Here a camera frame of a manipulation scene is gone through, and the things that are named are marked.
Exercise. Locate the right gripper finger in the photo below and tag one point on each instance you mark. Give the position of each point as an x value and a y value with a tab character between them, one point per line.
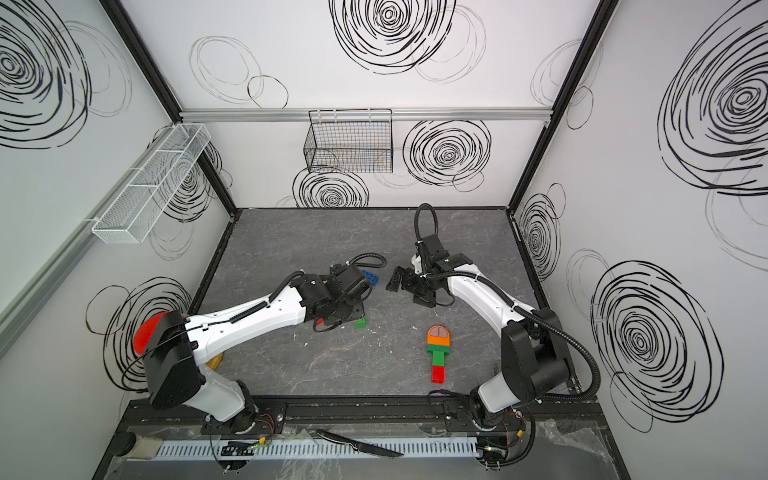
427	299
395	282

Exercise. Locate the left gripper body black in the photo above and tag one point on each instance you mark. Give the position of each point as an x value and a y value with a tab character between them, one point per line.
349	311

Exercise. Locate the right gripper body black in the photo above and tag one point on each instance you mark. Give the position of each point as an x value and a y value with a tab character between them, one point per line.
418	283

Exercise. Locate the orange half-round lego piece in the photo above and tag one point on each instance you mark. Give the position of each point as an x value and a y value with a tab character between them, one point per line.
438	331

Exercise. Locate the red small lego brick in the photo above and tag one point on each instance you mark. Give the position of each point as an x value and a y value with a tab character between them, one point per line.
438	374

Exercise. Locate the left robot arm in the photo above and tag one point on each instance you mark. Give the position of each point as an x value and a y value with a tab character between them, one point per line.
230	401

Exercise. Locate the dark blue lego brick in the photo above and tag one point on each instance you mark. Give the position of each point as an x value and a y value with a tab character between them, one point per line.
372	278

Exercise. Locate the red-lidded jar yellow contents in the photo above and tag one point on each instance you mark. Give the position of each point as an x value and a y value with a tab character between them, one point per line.
164	343

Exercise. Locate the white roll black cap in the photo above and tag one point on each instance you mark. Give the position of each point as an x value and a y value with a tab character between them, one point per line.
133	446

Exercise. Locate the black wire basket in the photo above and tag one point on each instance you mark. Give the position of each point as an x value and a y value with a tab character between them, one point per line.
352	140

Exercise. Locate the white slotted cable duct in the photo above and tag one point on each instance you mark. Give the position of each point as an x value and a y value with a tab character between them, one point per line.
311	449

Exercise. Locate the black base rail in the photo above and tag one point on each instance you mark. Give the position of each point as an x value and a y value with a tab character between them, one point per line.
276	413

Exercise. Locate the clear plastic wall shelf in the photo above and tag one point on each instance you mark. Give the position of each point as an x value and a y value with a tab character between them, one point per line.
167	182

